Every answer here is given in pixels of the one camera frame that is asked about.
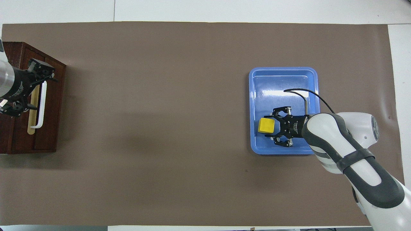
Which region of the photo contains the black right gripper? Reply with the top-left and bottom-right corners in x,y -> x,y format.
264,106 -> 309,148

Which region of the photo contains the dark wooden drawer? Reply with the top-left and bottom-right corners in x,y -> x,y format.
13,44 -> 59,153

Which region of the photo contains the white drawer handle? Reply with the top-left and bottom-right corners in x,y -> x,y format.
31,81 -> 48,129

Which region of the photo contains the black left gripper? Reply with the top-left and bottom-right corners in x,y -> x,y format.
0,58 -> 59,117

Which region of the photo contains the brown table mat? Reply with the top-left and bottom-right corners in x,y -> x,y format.
0,21 -> 410,227

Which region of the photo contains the dark wooden drawer cabinet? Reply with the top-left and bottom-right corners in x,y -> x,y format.
0,41 -> 67,155

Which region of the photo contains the blue plastic tray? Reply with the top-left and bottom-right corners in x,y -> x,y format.
249,67 -> 322,155

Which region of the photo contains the yellow cube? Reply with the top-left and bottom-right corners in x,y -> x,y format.
258,117 -> 276,134

